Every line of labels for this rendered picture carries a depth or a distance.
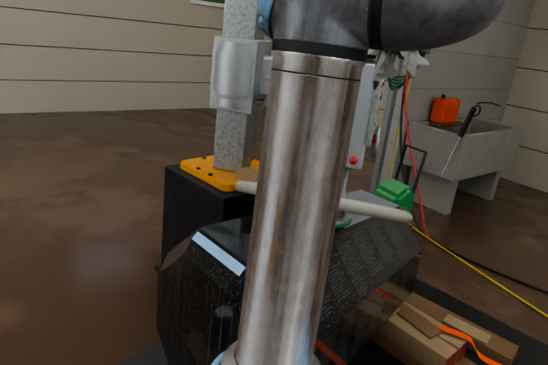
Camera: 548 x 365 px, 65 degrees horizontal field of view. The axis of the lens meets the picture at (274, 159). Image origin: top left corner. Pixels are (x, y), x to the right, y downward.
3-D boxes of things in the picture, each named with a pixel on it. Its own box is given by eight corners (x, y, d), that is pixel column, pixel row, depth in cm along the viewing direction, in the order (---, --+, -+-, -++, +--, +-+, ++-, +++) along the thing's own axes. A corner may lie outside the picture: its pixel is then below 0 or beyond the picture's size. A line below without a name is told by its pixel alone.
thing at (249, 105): (196, 103, 255) (201, 32, 243) (240, 101, 279) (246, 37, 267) (233, 116, 233) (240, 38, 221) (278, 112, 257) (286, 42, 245)
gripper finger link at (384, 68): (390, 94, 109) (408, 61, 104) (370, 88, 107) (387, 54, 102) (385, 89, 111) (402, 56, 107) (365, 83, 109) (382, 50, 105)
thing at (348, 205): (254, 194, 147) (255, 186, 148) (399, 222, 139) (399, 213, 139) (210, 186, 99) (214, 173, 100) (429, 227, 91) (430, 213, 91)
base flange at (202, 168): (176, 166, 267) (177, 159, 266) (236, 156, 301) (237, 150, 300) (225, 193, 235) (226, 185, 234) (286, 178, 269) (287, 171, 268)
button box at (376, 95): (364, 141, 175) (377, 71, 167) (370, 142, 175) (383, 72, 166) (364, 145, 167) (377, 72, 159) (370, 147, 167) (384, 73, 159)
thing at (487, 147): (393, 197, 472) (408, 121, 447) (454, 182, 552) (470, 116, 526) (444, 219, 426) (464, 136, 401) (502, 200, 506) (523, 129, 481)
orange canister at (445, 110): (422, 122, 465) (429, 92, 456) (447, 120, 496) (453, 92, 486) (440, 127, 449) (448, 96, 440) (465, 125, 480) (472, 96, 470)
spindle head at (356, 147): (317, 147, 210) (331, 54, 197) (362, 154, 206) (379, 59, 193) (307, 167, 176) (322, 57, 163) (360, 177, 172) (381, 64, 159)
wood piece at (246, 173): (235, 178, 248) (235, 170, 247) (245, 174, 256) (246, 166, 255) (261, 187, 237) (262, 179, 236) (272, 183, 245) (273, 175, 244)
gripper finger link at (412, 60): (439, 73, 93) (426, 47, 99) (417, 65, 91) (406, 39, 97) (430, 83, 95) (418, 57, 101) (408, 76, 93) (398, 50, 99)
